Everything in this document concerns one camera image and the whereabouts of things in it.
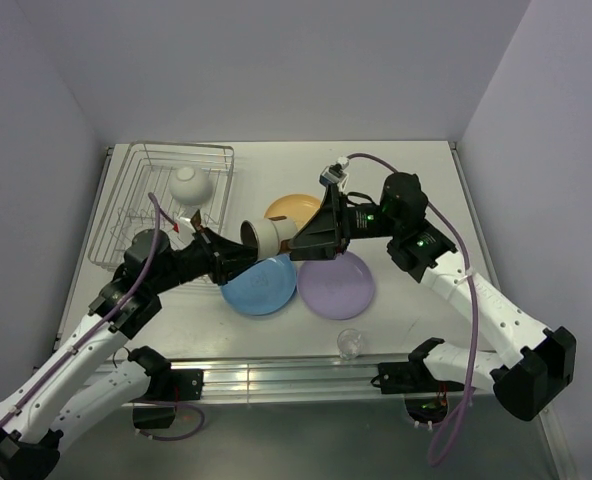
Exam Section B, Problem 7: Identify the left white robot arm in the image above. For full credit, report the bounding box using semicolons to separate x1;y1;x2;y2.
0;228;260;479

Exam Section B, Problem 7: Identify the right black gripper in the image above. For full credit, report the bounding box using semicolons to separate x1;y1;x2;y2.
289;182;400;260

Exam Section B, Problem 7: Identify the purple plate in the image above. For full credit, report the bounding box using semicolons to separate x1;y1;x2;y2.
297;252;376;320

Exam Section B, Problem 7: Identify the steel cup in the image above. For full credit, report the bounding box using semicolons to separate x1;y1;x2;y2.
240;216;298;260

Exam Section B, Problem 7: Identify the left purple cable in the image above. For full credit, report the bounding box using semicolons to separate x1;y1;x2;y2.
0;192;207;449

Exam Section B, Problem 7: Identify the metal wire dish rack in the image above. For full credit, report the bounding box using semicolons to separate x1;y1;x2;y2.
88;141;235;272

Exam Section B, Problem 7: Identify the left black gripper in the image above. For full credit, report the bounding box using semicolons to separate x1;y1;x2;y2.
150;225;265;294

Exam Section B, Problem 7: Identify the orange plate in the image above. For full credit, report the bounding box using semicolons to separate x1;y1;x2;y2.
264;194;321;229

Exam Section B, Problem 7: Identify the aluminium mounting rail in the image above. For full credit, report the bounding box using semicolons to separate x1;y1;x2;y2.
171;354;407;405

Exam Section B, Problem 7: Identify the clear glass cup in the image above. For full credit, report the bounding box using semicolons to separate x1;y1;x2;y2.
337;328;365;360

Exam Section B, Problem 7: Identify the white ceramic bowl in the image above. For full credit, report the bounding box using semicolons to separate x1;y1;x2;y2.
168;166;213;206

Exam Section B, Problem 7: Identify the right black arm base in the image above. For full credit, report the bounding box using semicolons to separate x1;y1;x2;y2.
370;361;464;423

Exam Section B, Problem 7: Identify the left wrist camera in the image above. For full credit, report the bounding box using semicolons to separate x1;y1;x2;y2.
174;210;202;238

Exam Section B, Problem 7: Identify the blue plate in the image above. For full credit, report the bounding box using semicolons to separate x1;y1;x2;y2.
220;254;297;316

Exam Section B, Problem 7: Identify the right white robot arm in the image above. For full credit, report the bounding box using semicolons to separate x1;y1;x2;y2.
289;167;577;421

